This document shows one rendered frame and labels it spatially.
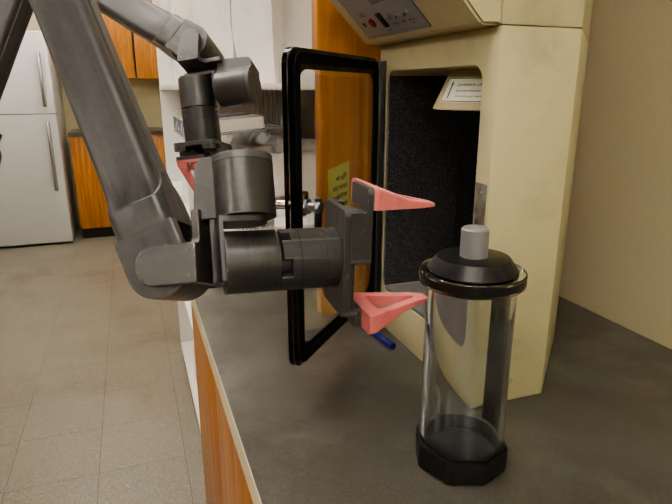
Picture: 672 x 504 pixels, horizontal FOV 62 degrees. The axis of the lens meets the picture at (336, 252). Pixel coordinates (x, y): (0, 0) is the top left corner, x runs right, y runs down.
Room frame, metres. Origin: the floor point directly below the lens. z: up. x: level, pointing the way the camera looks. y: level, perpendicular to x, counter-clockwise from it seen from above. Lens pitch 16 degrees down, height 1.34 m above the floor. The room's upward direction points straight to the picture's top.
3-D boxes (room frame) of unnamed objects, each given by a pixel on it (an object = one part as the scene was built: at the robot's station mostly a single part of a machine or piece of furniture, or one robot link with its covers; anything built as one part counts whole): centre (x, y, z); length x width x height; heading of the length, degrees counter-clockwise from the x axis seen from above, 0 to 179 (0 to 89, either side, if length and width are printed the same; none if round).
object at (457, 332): (0.55, -0.14, 1.06); 0.11 x 0.11 x 0.21
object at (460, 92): (0.82, -0.23, 1.34); 0.18 x 0.18 x 0.05
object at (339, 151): (0.80, 0.00, 1.19); 0.30 x 0.01 x 0.40; 156
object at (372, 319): (0.53, -0.05, 1.15); 0.09 x 0.07 x 0.07; 107
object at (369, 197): (0.53, -0.05, 1.22); 0.09 x 0.07 x 0.07; 107
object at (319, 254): (0.51, 0.02, 1.19); 0.07 x 0.07 x 0.10; 17
